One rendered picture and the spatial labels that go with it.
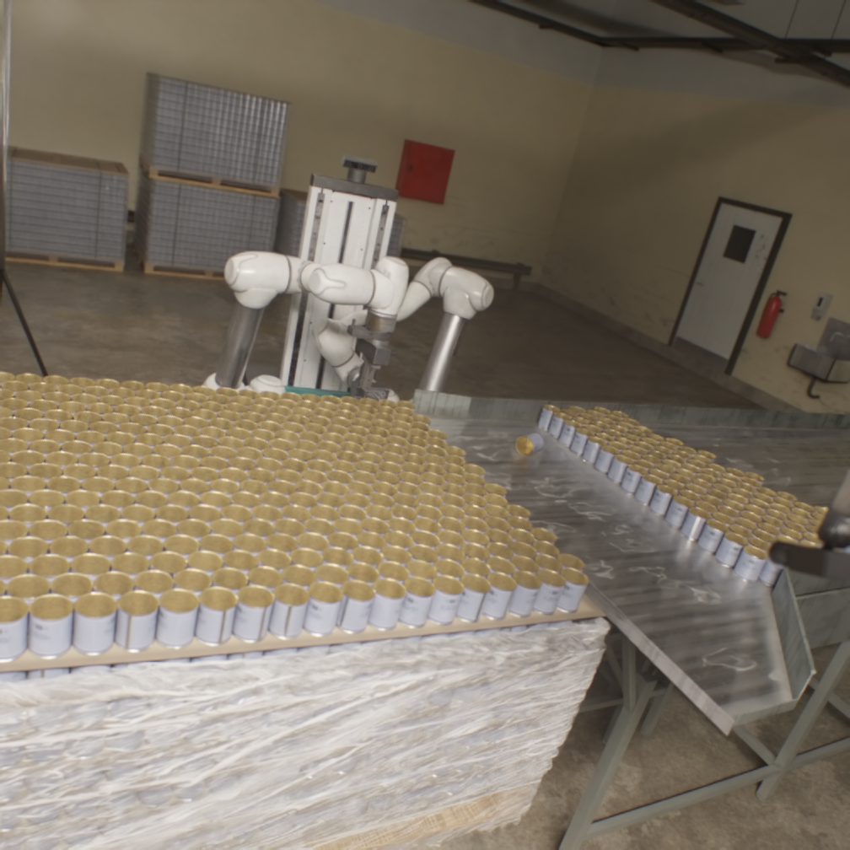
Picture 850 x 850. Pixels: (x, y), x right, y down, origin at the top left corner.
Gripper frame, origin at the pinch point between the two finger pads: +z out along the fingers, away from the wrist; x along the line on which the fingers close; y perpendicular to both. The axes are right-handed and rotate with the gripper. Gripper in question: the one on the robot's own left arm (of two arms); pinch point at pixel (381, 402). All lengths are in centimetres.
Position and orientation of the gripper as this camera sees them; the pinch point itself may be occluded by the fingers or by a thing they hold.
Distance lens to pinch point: 254.1
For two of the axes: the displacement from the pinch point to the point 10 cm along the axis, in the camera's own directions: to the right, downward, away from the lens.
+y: -2.4, 9.0, 3.7
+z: 4.0, 4.4, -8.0
